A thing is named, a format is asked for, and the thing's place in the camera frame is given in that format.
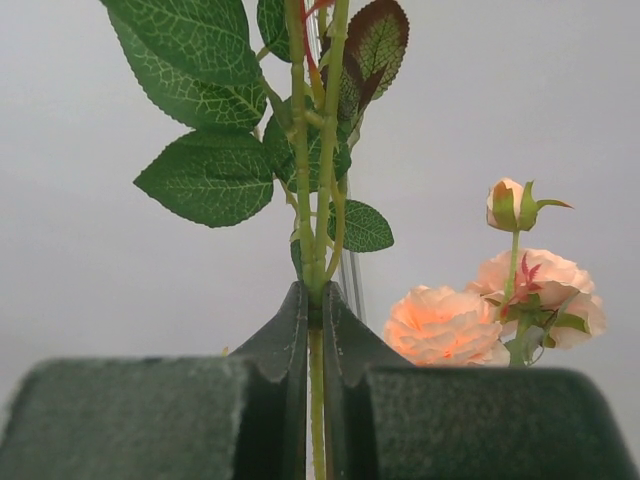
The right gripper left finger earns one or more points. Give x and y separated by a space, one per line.
272 437

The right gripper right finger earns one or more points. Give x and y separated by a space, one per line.
363 380

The pink rose stem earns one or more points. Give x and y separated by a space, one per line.
523 301
287 115

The right aluminium frame post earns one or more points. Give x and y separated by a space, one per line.
350 281

